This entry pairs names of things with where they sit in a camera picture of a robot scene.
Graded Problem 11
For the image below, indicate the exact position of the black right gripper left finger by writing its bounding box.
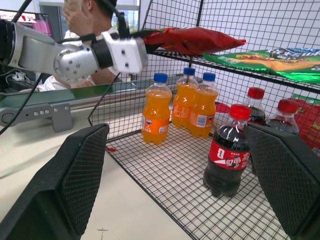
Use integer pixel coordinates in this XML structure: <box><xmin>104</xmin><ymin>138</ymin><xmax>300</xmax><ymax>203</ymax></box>
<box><xmin>0</xmin><ymin>123</ymin><xmax>110</xmax><ymax>240</ymax></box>

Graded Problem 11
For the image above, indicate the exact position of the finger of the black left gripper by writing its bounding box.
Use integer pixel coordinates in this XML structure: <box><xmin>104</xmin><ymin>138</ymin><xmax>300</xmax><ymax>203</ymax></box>
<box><xmin>131</xmin><ymin>29</ymin><xmax>157</xmax><ymax>40</ymax></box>

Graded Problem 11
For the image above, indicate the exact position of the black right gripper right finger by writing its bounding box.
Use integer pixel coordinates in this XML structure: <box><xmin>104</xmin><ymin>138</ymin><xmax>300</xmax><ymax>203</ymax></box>
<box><xmin>243</xmin><ymin>124</ymin><xmax>320</xmax><ymax>238</ymax></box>

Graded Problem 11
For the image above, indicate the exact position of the red chip bag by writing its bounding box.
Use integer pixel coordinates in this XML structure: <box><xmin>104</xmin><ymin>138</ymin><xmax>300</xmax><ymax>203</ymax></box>
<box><xmin>142</xmin><ymin>26</ymin><xmax>247</xmax><ymax>56</ymax></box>

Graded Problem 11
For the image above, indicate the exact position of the person in white shirt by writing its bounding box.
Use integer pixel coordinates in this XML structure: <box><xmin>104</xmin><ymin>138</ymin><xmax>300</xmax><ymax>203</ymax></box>
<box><xmin>36</xmin><ymin>0</ymin><xmax>124</xmax><ymax>91</ymax></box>

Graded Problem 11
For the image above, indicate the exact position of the cola bottle red cap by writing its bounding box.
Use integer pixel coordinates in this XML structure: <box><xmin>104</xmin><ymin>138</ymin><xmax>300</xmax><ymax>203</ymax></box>
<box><xmin>243</xmin><ymin>87</ymin><xmax>267</xmax><ymax>126</ymax></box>
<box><xmin>264</xmin><ymin>99</ymin><xmax>301</xmax><ymax>136</ymax></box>
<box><xmin>202</xmin><ymin>104</ymin><xmax>252</xmax><ymax>198</ymax></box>

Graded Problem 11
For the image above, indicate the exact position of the red snack bag green edge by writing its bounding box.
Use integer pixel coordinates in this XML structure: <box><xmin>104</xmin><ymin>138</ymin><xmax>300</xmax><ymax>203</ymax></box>
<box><xmin>291</xmin><ymin>93</ymin><xmax>320</xmax><ymax>157</ymax></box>

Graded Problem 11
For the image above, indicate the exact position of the orange soda bottle blue cap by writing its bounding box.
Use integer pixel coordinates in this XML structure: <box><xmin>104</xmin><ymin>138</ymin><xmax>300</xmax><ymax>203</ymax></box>
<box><xmin>171</xmin><ymin>67</ymin><xmax>199</xmax><ymax>130</ymax></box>
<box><xmin>188</xmin><ymin>72</ymin><xmax>220</xmax><ymax>139</ymax></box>
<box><xmin>141</xmin><ymin>72</ymin><xmax>173</xmax><ymax>146</ymax></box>

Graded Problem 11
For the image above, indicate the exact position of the computer monitor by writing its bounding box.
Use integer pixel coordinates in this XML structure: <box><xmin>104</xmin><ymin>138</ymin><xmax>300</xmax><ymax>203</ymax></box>
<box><xmin>0</xmin><ymin>9</ymin><xmax>55</xmax><ymax>39</ymax></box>

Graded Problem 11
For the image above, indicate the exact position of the green chip bag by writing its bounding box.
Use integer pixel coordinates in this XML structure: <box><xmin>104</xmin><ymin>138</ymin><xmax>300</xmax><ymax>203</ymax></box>
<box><xmin>202</xmin><ymin>47</ymin><xmax>320</xmax><ymax>85</ymax></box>

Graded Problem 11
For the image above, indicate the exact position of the white power strip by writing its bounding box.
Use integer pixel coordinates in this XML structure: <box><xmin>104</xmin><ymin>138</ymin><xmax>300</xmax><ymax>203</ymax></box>
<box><xmin>11</xmin><ymin>71</ymin><xmax>29</xmax><ymax>81</ymax></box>

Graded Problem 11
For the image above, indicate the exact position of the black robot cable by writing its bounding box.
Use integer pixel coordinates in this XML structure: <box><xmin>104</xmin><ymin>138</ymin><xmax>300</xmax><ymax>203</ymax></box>
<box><xmin>56</xmin><ymin>0</ymin><xmax>131</xmax><ymax>46</ymax></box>
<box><xmin>0</xmin><ymin>73</ymin><xmax>45</xmax><ymax>136</ymax></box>

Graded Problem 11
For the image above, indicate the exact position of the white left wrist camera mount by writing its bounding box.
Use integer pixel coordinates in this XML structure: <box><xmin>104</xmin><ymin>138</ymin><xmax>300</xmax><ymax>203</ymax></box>
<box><xmin>101</xmin><ymin>31</ymin><xmax>149</xmax><ymax>75</ymax></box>

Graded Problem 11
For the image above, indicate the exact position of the black wire rack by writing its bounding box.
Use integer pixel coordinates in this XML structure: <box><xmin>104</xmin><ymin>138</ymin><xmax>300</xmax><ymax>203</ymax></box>
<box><xmin>87</xmin><ymin>0</ymin><xmax>320</xmax><ymax>240</ymax></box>

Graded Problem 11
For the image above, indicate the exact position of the green belt conveyor grey frame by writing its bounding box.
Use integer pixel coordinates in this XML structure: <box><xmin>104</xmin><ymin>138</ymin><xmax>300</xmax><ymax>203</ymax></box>
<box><xmin>0</xmin><ymin>73</ymin><xmax>203</xmax><ymax>133</ymax></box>

